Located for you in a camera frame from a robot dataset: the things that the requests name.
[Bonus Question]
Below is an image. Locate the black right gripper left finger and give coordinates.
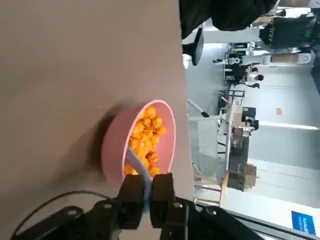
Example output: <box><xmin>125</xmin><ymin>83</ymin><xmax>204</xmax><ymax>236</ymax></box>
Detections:
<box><xmin>14</xmin><ymin>174</ymin><xmax>147</xmax><ymax>240</ymax></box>

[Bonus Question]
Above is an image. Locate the cardboard box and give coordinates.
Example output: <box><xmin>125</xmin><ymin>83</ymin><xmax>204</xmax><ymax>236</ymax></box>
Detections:
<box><xmin>242</xmin><ymin>163</ymin><xmax>258</xmax><ymax>188</ymax></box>

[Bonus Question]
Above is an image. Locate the pink bowl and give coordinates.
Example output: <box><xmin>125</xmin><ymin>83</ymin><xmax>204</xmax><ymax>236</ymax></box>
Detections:
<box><xmin>101</xmin><ymin>99</ymin><xmax>177</xmax><ymax>195</ymax></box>

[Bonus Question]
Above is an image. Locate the thin black cable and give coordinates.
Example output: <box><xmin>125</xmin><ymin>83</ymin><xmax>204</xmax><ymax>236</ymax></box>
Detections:
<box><xmin>11</xmin><ymin>190</ymin><xmax>118</xmax><ymax>238</ymax></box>

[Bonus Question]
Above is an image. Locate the blue spoon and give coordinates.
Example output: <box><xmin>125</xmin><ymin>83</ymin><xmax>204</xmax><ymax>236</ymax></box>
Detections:
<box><xmin>124</xmin><ymin>146</ymin><xmax>154</xmax><ymax>216</ymax></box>

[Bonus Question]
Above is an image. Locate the wooden stool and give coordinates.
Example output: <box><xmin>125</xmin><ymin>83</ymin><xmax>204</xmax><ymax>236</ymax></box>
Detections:
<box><xmin>193</xmin><ymin>171</ymin><xmax>230</xmax><ymax>207</ymax></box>

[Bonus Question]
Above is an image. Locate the orange popcorn heap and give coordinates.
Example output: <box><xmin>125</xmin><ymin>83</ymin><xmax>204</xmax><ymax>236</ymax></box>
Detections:
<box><xmin>123</xmin><ymin>105</ymin><xmax>167</xmax><ymax>177</ymax></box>

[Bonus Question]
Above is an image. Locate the black equipment rig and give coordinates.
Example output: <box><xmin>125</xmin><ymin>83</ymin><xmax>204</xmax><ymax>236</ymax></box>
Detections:
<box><xmin>259</xmin><ymin>14</ymin><xmax>316</xmax><ymax>50</ymax></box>

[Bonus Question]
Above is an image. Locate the distant seated person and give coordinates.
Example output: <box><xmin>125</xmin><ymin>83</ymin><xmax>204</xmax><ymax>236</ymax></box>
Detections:
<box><xmin>246</xmin><ymin>73</ymin><xmax>265</xmax><ymax>90</ymax></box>

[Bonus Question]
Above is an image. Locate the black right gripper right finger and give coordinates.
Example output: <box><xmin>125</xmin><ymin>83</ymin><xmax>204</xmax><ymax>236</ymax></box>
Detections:
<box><xmin>149</xmin><ymin>172</ymin><xmax>262</xmax><ymax>240</ymax></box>

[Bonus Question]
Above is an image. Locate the blue sign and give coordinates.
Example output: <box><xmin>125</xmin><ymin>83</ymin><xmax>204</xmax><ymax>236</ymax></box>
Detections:
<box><xmin>291</xmin><ymin>210</ymin><xmax>315</xmax><ymax>236</ymax></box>

